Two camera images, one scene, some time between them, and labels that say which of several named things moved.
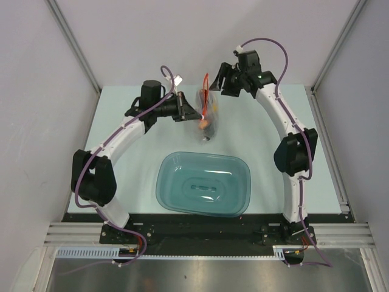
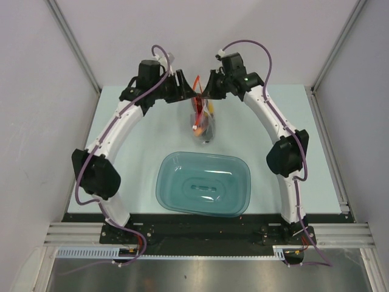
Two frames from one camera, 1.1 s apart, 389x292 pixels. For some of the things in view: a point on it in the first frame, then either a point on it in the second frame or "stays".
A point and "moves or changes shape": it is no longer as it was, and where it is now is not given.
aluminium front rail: x=341 y=235 stays
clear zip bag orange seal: x=207 y=105 moves or changes shape
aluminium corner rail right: x=338 y=43 stays
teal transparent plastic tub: x=203 y=184 stays
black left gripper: x=184 y=111 → x=183 y=92
